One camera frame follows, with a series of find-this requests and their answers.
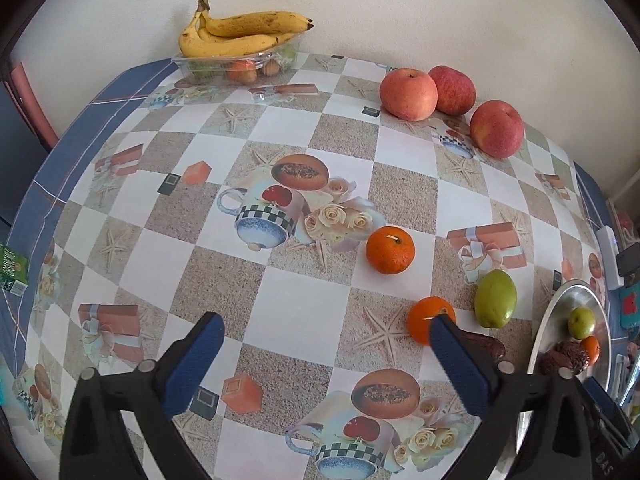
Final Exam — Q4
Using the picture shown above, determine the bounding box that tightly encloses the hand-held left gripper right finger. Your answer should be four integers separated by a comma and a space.
428, 314, 593, 480

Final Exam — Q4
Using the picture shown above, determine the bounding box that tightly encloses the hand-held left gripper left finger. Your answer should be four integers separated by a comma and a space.
60, 311, 226, 480

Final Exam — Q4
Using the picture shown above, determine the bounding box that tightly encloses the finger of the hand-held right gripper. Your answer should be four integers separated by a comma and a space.
582, 376, 632, 441

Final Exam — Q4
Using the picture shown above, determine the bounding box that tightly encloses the dark brown wrinkled date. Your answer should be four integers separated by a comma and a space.
538, 350, 563, 375
555, 340, 591, 373
457, 330, 507, 361

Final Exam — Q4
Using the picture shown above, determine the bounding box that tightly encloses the orange tangerine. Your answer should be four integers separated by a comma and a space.
365, 226, 416, 275
406, 296, 457, 346
226, 60, 258, 84
580, 335, 601, 367

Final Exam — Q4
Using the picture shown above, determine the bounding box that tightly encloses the round metal plate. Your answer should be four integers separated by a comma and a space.
526, 279, 613, 396

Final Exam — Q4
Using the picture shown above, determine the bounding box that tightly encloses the teal case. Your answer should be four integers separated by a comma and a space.
619, 282, 640, 328

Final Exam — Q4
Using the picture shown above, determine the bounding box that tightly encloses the checkered printed tablecloth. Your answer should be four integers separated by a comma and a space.
0, 52, 613, 480

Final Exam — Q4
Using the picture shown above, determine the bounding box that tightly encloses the black adapter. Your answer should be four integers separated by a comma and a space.
616, 243, 640, 277

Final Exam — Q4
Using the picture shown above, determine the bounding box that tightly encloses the white power strip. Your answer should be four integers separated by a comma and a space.
595, 226, 623, 291

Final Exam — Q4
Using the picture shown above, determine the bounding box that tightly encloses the white cabinet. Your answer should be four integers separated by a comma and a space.
605, 160, 640, 231

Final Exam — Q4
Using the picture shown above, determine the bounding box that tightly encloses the green carton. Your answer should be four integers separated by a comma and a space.
0, 243, 28, 295

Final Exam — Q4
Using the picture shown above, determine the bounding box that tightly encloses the red apple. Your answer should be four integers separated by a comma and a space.
469, 100, 525, 160
379, 67, 439, 122
428, 65, 476, 115

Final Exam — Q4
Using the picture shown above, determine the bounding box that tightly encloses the clear plastic container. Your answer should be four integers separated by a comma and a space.
172, 35, 303, 86

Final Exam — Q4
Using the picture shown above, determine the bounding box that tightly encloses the red chair frame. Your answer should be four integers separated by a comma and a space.
5, 62, 60, 148

